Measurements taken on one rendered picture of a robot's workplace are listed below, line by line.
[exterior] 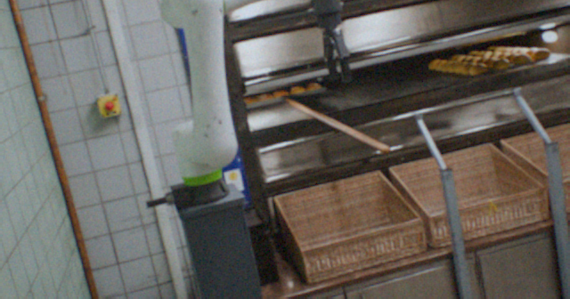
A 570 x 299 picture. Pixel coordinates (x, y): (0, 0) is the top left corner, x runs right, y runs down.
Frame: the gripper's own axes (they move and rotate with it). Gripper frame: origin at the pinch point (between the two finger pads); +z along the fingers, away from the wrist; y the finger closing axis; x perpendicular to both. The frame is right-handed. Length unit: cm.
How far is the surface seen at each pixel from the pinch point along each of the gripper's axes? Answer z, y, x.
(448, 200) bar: 65, -42, 48
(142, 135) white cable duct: 16, -103, -67
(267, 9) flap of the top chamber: -28, -99, 2
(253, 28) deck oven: -21, -102, -6
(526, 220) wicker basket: 87, -51, 88
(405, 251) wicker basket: 86, -55, 31
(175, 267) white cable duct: 82, -104, -67
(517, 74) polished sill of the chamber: 30, -98, 123
